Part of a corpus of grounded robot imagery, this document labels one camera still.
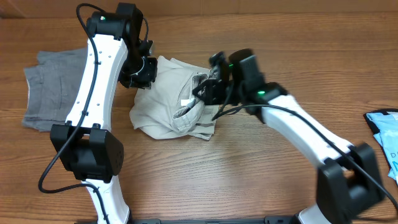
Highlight beige shorts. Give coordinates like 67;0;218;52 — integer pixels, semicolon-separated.
129;56;218;141

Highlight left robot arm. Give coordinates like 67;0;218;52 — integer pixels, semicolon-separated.
50;2;157;223

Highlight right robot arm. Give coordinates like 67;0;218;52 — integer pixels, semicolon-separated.
192;49;386;223

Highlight folded grey shorts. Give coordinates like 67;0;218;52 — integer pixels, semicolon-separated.
22;48;87;132

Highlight light blue garment pile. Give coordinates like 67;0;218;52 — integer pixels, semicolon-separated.
364;109;397;182

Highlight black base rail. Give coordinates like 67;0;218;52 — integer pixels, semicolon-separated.
127;216;299;224

